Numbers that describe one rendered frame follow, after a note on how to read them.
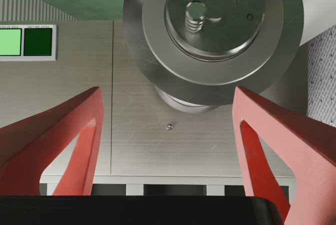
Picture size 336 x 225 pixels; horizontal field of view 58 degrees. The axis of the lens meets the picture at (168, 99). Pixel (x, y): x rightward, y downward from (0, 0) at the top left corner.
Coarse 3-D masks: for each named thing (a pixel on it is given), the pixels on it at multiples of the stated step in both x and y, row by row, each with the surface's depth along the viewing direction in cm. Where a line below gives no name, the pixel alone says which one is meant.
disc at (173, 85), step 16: (128, 0) 25; (288, 0) 25; (128, 16) 25; (288, 16) 24; (128, 32) 25; (288, 32) 24; (128, 48) 25; (144, 48) 25; (288, 48) 24; (144, 64) 25; (160, 64) 25; (272, 64) 24; (288, 64) 24; (160, 80) 24; (176, 80) 24; (240, 80) 24; (256, 80) 24; (272, 80) 24; (176, 96) 24; (192, 96) 24; (208, 96) 24; (224, 96) 24
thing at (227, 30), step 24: (168, 0) 23; (192, 0) 23; (216, 0) 23; (240, 0) 23; (264, 0) 23; (168, 24) 23; (216, 24) 23; (240, 24) 22; (192, 48) 23; (216, 48) 22; (240, 48) 23
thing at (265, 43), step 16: (144, 0) 25; (160, 0) 25; (272, 0) 24; (144, 16) 25; (160, 16) 25; (272, 16) 24; (144, 32) 25; (160, 32) 24; (272, 32) 24; (160, 48) 24; (176, 48) 24; (256, 48) 24; (272, 48) 24; (176, 64) 24; (192, 64) 24; (208, 64) 24; (224, 64) 24; (240, 64) 24; (256, 64) 24; (192, 80) 24; (208, 80) 24; (224, 80) 24
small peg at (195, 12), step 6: (186, 6) 20; (192, 6) 20; (198, 6) 20; (204, 6) 20; (186, 12) 20; (192, 12) 20; (198, 12) 20; (204, 12) 20; (186, 18) 21; (192, 18) 20; (198, 18) 20; (204, 18) 21; (186, 24) 22; (192, 24) 21; (198, 24) 21; (192, 30) 22; (198, 30) 22
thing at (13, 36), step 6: (0, 30) 59; (6, 30) 59; (12, 30) 59; (18, 30) 59; (0, 36) 59; (6, 36) 59; (12, 36) 59; (18, 36) 59; (0, 42) 59; (6, 42) 59; (12, 42) 59; (18, 42) 59; (0, 48) 59; (6, 48) 59; (12, 48) 59; (18, 48) 59; (0, 54) 59; (6, 54) 59; (12, 54) 59; (18, 54) 59
